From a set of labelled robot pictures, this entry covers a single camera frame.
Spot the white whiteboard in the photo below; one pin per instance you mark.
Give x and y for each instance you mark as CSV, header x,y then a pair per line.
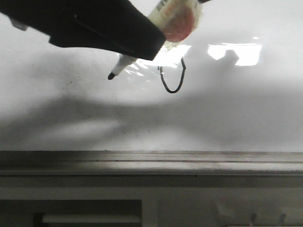
x,y
242,91

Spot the grey aluminium marker tray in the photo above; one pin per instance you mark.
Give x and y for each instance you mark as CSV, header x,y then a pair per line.
x,y
150,163

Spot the red magnet taped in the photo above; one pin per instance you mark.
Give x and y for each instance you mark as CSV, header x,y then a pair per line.
x,y
181,24

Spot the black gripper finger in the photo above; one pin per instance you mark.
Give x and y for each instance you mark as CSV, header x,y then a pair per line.
x,y
114,25

